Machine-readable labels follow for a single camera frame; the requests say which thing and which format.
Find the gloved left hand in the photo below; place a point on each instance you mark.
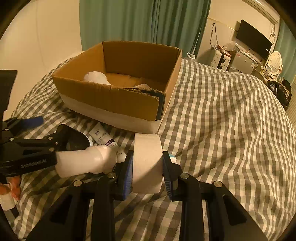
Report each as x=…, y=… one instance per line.
x=10, y=192

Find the teal curtain by mirror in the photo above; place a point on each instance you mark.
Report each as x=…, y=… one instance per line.
x=286, y=45

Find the open cardboard box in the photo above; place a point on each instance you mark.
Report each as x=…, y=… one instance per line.
x=142, y=79

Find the white purple cream tube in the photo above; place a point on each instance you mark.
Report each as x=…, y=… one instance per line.
x=102, y=137

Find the black garbage bag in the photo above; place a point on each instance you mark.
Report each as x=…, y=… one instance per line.
x=282, y=90

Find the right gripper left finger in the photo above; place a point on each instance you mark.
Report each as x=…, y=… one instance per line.
x=67, y=217

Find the white bottle inside box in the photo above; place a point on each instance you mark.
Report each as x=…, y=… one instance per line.
x=96, y=77

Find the silver mini fridge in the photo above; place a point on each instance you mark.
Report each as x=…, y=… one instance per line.
x=240, y=63

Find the white plastic bottle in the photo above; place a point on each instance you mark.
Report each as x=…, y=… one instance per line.
x=94, y=159

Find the white oval vanity mirror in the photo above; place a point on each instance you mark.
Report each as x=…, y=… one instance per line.
x=275, y=63

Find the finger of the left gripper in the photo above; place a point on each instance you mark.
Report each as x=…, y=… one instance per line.
x=30, y=122
x=47, y=143

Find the grey checkered bed cover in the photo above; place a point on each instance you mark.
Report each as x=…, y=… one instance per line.
x=220, y=126

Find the white air conditioner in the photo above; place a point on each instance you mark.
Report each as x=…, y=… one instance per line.
x=265, y=9

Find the white tape roll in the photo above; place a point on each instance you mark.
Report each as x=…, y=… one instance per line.
x=147, y=164

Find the black wall television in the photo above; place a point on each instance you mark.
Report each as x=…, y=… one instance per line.
x=254, y=39

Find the white suitcase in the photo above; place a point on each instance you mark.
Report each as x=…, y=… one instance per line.
x=219, y=59

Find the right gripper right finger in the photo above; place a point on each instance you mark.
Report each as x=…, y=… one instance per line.
x=227, y=218

